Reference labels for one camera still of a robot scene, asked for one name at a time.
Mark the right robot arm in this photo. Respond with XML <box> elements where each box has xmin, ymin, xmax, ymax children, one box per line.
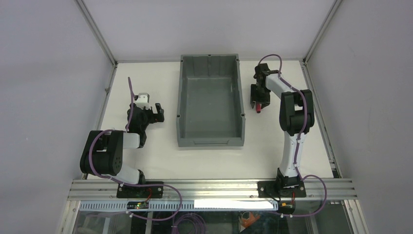
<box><xmin>250</xmin><ymin>63</ymin><xmax>315</xmax><ymax>192</ymax></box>

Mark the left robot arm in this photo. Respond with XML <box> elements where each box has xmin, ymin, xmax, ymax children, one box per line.
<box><xmin>80</xmin><ymin>103</ymin><xmax>165</xmax><ymax>186</ymax></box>

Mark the grey plastic bin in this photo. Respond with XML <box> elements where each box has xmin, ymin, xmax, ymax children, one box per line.
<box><xmin>176</xmin><ymin>54</ymin><xmax>245</xmax><ymax>147</ymax></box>

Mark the orange object under table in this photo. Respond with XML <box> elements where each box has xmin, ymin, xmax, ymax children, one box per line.
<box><xmin>239</xmin><ymin>211</ymin><xmax>261</xmax><ymax>233</ymax></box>

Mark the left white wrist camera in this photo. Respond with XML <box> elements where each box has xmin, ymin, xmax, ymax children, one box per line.
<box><xmin>134</xmin><ymin>93</ymin><xmax>151</xmax><ymax>110</ymax></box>

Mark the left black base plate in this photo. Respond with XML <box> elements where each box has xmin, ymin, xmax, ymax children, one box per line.
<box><xmin>116</xmin><ymin>181</ymin><xmax>164</xmax><ymax>199</ymax></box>

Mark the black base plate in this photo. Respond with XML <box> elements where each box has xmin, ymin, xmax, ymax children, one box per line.
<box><xmin>257</xmin><ymin>180</ymin><xmax>307</xmax><ymax>198</ymax></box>
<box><xmin>116</xmin><ymin>181</ymin><xmax>164</xmax><ymax>199</ymax></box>

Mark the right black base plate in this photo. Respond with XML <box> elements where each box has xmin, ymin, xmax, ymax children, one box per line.
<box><xmin>257</xmin><ymin>180</ymin><xmax>307</xmax><ymax>198</ymax></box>

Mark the aluminium front rail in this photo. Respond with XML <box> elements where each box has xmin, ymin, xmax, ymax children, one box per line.
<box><xmin>67</xmin><ymin>178</ymin><xmax>357</xmax><ymax>201</ymax></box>

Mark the left aluminium frame post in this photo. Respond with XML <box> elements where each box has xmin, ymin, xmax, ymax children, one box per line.
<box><xmin>74</xmin><ymin>0</ymin><xmax>117</xmax><ymax>66</ymax></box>

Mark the aluminium frame post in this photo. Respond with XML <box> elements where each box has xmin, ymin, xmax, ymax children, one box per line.
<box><xmin>74</xmin><ymin>0</ymin><xmax>117</xmax><ymax>66</ymax></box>
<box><xmin>302</xmin><ymin>0</ymin><xmax>343</xmax><ymax>65</ymax></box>

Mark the white slotted cable duct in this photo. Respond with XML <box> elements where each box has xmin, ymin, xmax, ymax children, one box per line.
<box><xmin>79</xmin><ymin>199</ymin><xmax>278</xmax><ymax>212</ymax></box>

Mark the right aluminium frame post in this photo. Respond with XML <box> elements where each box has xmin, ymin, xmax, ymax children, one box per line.
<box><xmin>302</xmin><ymin>0</ymin><xmax>343</xmax><ymax>65</ymax></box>

